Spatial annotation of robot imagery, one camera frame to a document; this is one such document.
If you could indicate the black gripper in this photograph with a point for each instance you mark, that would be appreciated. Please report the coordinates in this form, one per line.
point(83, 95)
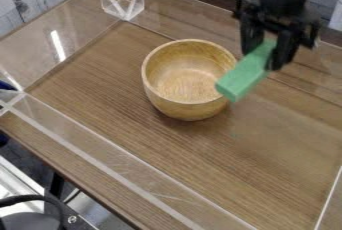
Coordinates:
point(287, 18)

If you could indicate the green rectangular block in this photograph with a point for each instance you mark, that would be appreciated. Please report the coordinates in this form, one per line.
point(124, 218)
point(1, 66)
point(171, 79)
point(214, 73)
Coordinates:
point(242, 78)

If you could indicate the wooden brown bowl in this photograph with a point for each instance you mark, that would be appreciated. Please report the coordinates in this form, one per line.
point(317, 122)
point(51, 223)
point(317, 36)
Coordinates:
point(179, 72)

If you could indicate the black table leg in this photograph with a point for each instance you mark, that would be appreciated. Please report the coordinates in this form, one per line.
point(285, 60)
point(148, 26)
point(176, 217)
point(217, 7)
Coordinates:
point(56, 185)

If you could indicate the clear acrylic enclosure wall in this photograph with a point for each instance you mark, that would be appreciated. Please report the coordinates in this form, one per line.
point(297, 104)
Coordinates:
point(258, 168)

